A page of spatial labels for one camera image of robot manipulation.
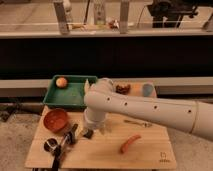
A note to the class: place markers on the brown toy food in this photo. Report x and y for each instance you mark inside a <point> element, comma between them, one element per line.
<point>123,89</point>

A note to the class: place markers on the wooden table board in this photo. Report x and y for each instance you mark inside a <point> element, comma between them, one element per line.
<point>152,151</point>

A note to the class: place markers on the blue cup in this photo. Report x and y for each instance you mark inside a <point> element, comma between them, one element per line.
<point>147,90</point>

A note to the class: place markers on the black machine on shelf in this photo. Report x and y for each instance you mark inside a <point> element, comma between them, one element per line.
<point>169,13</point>

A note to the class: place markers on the orange sausage toy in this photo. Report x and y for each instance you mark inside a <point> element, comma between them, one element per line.
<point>128,142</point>

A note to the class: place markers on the red bowl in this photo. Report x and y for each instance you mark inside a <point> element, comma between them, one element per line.
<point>55,120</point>

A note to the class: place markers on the orange cup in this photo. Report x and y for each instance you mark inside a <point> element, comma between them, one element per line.
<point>136,89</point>

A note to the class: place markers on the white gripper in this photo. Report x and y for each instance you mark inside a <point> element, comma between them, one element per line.
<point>93,119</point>

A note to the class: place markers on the orange ball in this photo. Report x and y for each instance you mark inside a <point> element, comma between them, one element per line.
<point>61,82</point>

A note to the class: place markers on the small metal pot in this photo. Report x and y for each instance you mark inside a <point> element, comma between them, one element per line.
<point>51,145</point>

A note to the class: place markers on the green plastic tray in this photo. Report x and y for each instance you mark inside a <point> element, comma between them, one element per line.
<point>70,97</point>

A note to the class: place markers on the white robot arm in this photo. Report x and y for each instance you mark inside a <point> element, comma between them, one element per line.
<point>191,117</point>

